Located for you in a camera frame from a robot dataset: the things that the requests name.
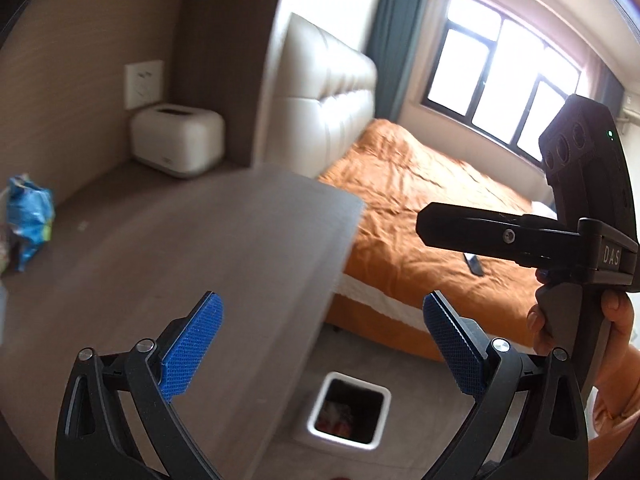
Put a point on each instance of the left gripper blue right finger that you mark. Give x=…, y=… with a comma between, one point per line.
x=526, y=421

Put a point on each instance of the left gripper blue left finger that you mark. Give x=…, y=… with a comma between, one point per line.
x=94, y=440

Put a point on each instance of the white square trash bin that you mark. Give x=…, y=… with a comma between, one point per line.
x=346, y=415

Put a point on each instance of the person's right hand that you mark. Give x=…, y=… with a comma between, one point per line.
x=618, y=378

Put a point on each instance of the dark phone on bed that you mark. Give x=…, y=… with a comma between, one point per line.
x=474, y=264

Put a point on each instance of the orange covered bed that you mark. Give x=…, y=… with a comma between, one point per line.
x=390, y=271

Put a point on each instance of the white nightstand cabinet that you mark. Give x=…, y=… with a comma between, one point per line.
x=162, y=330

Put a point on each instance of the teal curtain right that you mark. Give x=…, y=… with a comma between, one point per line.
x=610, y=91

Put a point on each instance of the teal curtain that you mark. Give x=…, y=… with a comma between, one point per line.
x=610, y=91
x=392, y=47

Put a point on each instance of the black framed window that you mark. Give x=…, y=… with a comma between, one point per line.
x=499, y=76

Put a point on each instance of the blue snack bag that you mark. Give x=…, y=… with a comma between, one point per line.
x=30, y=213

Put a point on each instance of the cream toaster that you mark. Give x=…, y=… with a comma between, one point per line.
x=179, y=140

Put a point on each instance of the cream tufted headboard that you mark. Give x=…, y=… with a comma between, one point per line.
x=323, y=100

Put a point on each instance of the teal curtain left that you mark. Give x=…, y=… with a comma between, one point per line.
x=392, y=47

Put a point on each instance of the black camera module right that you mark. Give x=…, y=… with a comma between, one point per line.
x=585, y=165

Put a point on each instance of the white wall socket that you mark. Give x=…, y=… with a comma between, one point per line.
x=143, y=84

